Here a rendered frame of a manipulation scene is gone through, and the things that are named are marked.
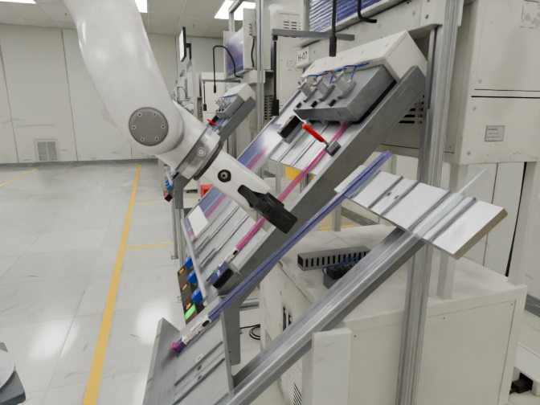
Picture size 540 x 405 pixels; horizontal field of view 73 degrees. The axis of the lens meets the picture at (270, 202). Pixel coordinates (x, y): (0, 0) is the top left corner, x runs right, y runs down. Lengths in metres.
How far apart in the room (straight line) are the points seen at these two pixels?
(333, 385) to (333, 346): 0.07
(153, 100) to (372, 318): 0.78
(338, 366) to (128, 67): 0.50
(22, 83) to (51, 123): 0.97
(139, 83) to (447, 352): 1.09
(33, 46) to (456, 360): 9.58
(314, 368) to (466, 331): 0.75
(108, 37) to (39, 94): 9.32
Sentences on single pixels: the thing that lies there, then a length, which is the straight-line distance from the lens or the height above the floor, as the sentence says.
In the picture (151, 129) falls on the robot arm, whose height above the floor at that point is 1.11.
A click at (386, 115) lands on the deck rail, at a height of 1.12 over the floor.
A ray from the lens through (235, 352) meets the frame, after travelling 0.86.
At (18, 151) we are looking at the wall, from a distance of 9.99.
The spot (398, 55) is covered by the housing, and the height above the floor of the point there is 1.26.
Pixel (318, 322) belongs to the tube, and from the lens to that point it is 0.45.
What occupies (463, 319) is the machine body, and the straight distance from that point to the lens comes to 1.24.
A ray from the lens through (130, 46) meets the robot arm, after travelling 0.50.
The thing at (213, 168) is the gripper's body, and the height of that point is 1.05.
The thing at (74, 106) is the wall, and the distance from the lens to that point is 9.68.
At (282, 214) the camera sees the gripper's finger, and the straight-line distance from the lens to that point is 0.56.
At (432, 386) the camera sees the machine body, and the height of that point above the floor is 0.35.
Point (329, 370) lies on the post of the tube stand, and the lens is 0.61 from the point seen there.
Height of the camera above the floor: 1.12
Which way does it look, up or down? 13 degrees down
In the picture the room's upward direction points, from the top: straight up
